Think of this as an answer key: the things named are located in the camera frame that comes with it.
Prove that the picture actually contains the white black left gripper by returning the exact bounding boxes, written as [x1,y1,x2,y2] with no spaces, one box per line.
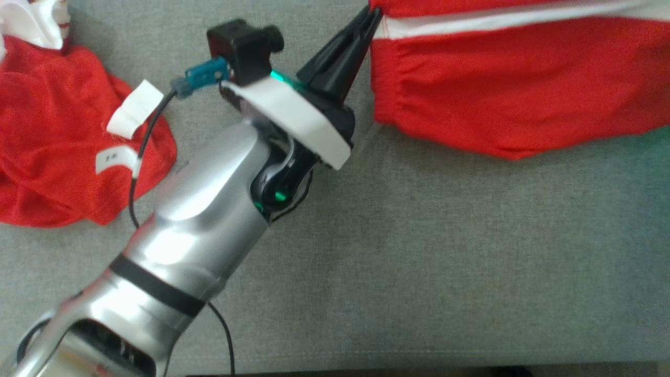
[219,5,384,171]

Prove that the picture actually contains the red shorts with white stripes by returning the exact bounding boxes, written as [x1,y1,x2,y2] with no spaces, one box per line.
[368,0,670,161]

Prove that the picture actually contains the red jersey number 23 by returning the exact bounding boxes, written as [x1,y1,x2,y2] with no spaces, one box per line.
[0,0,178,229]

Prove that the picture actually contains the grey fabric sofa seat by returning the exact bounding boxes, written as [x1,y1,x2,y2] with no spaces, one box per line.
[0,0,670,377]

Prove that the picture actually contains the teal left camera connector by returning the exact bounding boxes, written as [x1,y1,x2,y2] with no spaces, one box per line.
[172,56,231,99]

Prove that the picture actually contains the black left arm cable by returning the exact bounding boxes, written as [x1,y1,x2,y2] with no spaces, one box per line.
[107,79,237,377]

